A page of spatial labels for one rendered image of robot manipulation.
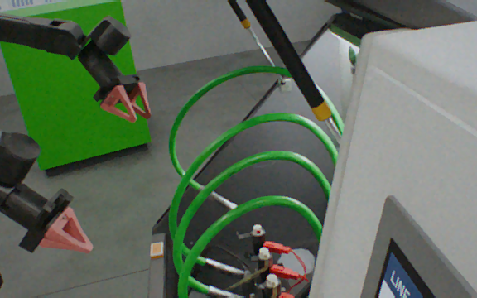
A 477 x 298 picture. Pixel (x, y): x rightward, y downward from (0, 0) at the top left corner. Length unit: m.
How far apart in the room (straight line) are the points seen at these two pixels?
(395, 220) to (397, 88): 0.11
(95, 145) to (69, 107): 0.39
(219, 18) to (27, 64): 3.92
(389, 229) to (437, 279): 0.08
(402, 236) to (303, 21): 7.45
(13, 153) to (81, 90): 3.38
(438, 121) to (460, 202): 0.06
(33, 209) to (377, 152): 0.57
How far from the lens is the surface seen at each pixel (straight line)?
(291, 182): 1.31
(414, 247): 0.38
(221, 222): 0.69
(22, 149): 0.81
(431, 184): 0.37
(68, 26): 1.14
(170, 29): 7.35
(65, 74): 4.12
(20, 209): 0.84
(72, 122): 4.22
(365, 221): 0.47
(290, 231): 1.39
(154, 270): 1.22
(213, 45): 7.47
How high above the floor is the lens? 1.65
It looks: 24 degrees down
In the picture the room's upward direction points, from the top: 8 degrees counter-clockwise
